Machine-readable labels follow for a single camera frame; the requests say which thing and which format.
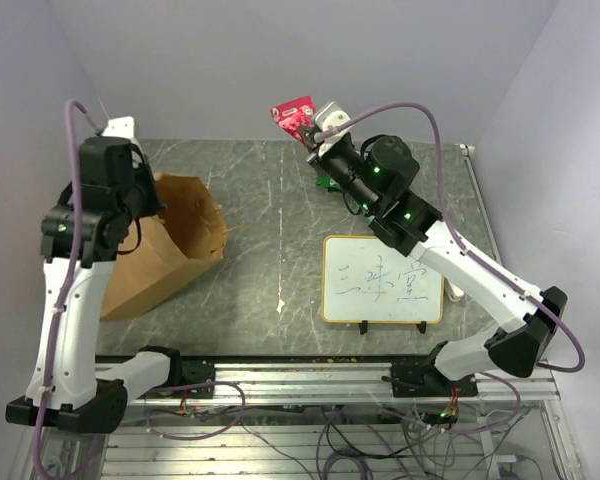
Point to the brown paper bag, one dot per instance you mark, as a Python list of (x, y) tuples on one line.
[(168, 251)]

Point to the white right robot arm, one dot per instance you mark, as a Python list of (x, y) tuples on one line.
[(378, 175)]

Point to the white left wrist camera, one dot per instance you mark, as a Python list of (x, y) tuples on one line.
[(123, 130)]

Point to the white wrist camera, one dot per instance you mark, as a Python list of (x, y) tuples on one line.
[(123, 130), (330, 118)]

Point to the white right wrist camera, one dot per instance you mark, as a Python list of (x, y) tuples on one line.
[(330, 118)]

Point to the white dry-erase board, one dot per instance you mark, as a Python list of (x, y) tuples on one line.
[(363, 280)]

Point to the green Chiuba chips bag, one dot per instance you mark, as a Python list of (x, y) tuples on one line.
[(328, 183)]

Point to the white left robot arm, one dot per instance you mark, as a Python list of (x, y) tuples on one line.
[(112, 189)]

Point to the aluminium mounting rail frame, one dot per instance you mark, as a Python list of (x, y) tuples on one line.
[(319, 418)]

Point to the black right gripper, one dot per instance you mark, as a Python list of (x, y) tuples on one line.
[(318, 161)]

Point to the white marker pen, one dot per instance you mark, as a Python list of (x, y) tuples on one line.
[(454, 293)]

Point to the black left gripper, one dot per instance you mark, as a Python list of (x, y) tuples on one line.
[(154, 204)]

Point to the red snack packet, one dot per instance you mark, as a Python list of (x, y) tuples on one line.
[(295, 117)]

